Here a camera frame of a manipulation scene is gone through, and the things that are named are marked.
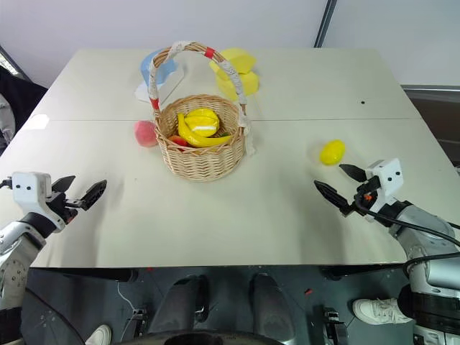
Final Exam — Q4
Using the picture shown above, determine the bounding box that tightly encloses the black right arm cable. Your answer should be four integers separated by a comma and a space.
356, 195, 460, 278

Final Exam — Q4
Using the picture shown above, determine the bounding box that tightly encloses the white sneaker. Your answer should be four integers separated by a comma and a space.
85, 323, 113, 345
351, 297, 415, 326

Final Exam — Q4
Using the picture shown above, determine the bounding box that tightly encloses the yellow sponge block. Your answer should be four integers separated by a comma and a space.
215, 70, 262, 102
208, 47, 257, 76

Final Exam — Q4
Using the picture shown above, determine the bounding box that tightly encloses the yellow toy lemon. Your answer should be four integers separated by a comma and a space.
318, 139, 347, 167

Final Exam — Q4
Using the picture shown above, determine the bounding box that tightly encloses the grey metal post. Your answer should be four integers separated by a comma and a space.
313, 0, 341, 50

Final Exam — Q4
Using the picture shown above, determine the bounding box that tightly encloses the yellow toy banana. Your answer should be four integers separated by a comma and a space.
176, 112, 233, 148

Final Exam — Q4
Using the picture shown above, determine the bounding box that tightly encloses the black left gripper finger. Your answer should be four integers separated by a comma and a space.
79, 179, 108, 211
51, 175, 77, 194

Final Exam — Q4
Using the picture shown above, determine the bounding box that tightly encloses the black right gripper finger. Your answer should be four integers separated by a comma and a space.
339, 163, 368, 184
313, 180, 350, 213

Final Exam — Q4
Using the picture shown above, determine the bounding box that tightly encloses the dark rounded shape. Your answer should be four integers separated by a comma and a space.
249, 272, 298, 341
148, 274, 211, 336

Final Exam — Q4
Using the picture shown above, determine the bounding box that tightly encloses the wicker basket with taped handle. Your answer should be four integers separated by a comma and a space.
147, 38, 257, 185

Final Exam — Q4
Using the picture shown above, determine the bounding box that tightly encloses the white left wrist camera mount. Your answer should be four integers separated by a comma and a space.
11, 171, 58, 231

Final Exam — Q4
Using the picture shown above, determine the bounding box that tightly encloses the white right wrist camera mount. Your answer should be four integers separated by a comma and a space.
364, 157, 403, 217

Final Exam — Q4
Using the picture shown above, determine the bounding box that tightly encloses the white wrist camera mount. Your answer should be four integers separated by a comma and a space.
11, 171, 58, 231
364, 157, 403, 217

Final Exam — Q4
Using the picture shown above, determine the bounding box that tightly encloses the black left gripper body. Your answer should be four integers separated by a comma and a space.
44, 190, 90, 226

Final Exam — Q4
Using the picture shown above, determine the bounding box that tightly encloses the yellow toy starfruit white band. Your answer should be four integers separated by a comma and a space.
184, 108, 221, 138

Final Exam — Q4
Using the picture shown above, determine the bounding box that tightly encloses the thin white floor cable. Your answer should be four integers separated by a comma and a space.
116, 281, 137, 342

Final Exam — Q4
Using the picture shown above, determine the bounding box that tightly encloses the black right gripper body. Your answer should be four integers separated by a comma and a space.
340, 175, 382, 217

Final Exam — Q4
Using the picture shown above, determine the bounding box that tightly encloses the pink toy peach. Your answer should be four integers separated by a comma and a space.
133, 120, 157, 148

